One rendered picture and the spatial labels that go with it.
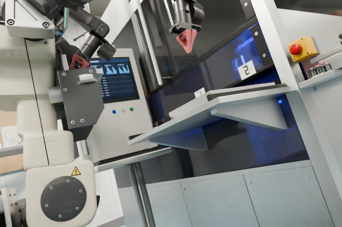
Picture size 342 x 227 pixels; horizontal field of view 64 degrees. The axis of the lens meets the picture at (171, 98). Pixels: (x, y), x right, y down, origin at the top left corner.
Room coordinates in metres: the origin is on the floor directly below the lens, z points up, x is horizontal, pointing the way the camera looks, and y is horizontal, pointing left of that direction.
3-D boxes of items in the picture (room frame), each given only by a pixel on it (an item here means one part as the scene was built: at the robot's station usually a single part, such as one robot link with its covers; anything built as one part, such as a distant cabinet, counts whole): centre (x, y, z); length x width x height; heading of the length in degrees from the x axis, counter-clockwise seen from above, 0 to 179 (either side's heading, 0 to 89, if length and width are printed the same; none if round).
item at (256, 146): (1.88, 0.14, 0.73); 1.98 x 0.01 x 0.25; 36
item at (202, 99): (1.06, -0.19, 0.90); 0.34 x 0.26 x 0.04; 125
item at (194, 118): (1.23, -0.13, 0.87); 0.70 x 0.48 x 0.02; 36
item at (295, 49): (0.97, -0.49, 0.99); 0.04 x 0.04 x 0.04; 36
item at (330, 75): (1.01, -0.57, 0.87); 0.14 x 0.13 x 0.02; 126
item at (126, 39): (2.06, 0.26, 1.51); 0.49 x 0.01 x 0.59; 36
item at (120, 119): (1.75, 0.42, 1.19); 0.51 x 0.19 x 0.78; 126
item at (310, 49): (1.00, -0.52, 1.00); 0.08 x 0.07 x 0.07; 126
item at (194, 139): (1.43, 0.03, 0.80); 0.34 x 0.03 x 0.13; 126
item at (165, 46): (1.63, -0.06, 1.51); 0.47 x 0.01 x 0.59; 36
